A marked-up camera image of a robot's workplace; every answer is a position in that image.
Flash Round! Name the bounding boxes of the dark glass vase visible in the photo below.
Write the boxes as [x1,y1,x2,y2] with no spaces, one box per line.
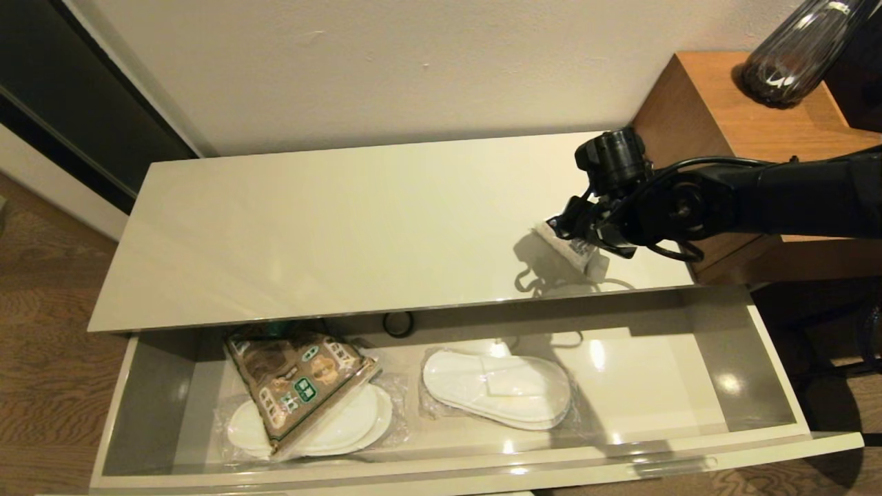
[741,0,862,109]

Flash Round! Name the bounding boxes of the black tape roll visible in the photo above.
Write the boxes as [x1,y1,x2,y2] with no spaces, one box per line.
[383,311,416,338]

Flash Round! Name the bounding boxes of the white slippers in crinkled wrap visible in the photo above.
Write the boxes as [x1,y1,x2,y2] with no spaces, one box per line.
[217,375,412,464]

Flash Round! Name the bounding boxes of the black box on desk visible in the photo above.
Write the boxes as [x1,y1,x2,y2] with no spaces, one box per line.
[823,0,882,133]

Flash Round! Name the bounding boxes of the dark sliding door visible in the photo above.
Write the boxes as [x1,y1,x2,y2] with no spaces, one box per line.
[0,0,197,214]

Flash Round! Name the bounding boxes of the white tissue pack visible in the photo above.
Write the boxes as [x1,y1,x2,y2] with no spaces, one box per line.
[534,219,612,283]

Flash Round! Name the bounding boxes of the wooden side cabinet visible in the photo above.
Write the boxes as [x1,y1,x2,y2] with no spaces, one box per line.
[632,52,882,285]

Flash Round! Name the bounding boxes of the green label snack bag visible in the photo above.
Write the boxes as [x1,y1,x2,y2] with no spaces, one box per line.
[224,324,382,459]

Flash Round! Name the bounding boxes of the white slippers with paper tag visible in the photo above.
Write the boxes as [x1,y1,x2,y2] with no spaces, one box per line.
[417,344,574,435]

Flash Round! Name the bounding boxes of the cream white drawer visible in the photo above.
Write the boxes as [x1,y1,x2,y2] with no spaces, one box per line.
[34,286,865,496]

